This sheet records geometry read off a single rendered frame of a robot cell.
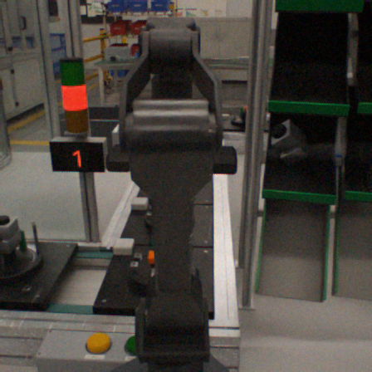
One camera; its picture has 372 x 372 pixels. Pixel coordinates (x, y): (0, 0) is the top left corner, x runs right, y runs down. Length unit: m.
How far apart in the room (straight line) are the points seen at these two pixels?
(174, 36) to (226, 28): 7.71
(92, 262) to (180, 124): 0.79
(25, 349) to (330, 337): 0.63
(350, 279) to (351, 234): 0.09
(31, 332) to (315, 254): 0.57
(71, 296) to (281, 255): 0.47
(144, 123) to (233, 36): 7.78
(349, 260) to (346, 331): 0.18
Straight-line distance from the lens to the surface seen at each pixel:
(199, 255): 1.02
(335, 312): 1.08
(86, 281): 1.05
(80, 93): 0.94
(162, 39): 0.39
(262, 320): 1.02
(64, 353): 0.81
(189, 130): 0.33
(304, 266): 0.89
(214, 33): 8.11
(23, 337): 0.91
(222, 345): 0.83
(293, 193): 0.78
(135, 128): 0.33
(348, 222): 0.95
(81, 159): 0.97
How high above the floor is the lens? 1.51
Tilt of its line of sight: 23 degrees down
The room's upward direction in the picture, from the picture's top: straight up
